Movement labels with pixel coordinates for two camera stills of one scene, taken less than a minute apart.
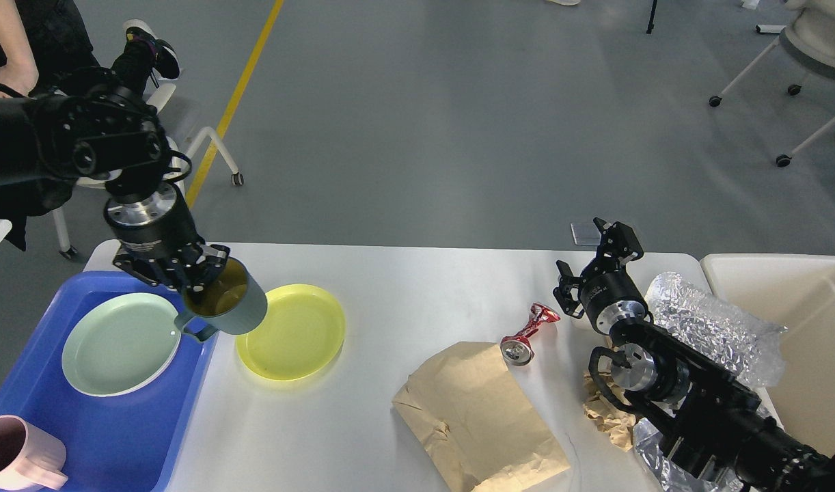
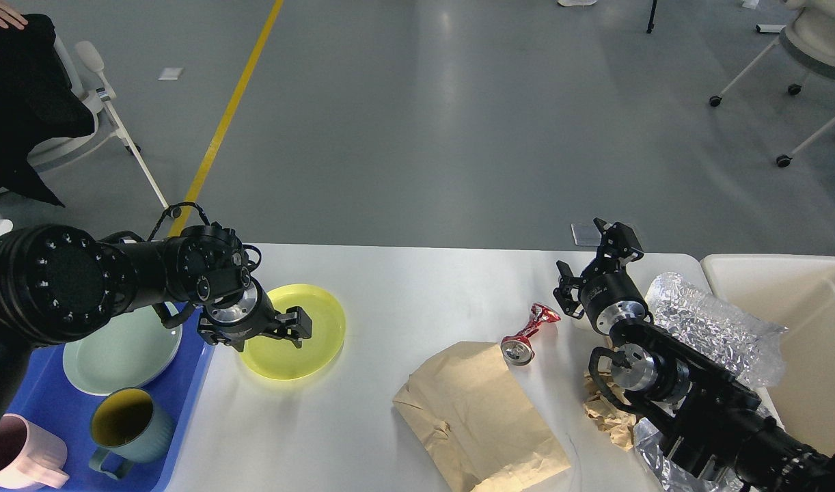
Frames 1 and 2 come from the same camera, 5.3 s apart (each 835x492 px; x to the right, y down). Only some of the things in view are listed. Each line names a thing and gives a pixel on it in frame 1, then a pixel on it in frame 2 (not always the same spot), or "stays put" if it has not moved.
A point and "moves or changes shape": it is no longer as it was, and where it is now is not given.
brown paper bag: (469, 405) stays put
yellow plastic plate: (303, 331) stays put
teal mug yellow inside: (234, 302) moves or changes shape
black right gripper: (609, 294) stays put
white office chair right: (818, 36) stays put
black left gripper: (160, 244) -> (235, 322)
